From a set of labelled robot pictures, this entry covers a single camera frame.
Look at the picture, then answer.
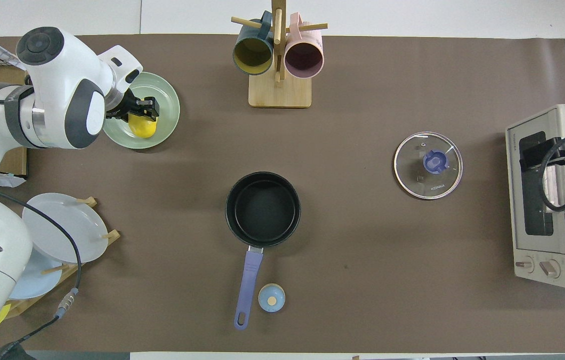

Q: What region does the pink ribbed mug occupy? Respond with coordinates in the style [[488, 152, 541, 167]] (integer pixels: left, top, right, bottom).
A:
[[284, 12, 324, 79]]

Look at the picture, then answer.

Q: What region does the wooden mug tree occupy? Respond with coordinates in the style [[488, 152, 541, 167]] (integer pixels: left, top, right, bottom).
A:
[[231, 0, 328, 109]]

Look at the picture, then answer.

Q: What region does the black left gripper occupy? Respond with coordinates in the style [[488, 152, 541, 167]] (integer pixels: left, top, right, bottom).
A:
[[107, 92, 160, 122]]

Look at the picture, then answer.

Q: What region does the pale grey plate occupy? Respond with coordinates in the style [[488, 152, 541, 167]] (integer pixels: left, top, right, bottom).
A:
[[22, 193, 109, 264]]

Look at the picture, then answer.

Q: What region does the brown table mat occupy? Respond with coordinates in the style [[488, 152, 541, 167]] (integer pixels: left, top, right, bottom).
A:
[[0, 34, 565, 353]]

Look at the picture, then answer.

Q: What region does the glass lid with blue knob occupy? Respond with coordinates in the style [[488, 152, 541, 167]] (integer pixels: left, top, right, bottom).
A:
[[393, 131, 464, 201]]

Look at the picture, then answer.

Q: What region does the dark teal mug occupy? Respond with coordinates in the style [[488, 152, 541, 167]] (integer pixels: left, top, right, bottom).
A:
[[232, 11, 274, 76]]

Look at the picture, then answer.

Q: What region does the yellow potato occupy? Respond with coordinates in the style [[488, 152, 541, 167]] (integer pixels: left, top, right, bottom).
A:
[[128, 114, 158, 140]]

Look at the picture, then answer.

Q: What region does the light blue plate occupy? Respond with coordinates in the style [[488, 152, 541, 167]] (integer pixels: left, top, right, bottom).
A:
[[7, 247, 63, 300]]

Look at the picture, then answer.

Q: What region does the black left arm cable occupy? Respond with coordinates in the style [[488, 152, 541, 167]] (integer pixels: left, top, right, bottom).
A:
[[0, 176, 83, 360]]

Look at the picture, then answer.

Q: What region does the dark pot with blue handle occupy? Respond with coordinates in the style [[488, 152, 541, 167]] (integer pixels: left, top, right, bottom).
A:
[[225, 171, 302, 331]]

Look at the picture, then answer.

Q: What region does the wooden plate rack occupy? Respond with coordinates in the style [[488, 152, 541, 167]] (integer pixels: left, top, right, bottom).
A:
[[8, 196, 121, 321]]

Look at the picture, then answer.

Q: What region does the mint green plate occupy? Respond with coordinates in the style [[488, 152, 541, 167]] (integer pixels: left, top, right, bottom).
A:
[[102, 71, 181, 150]]

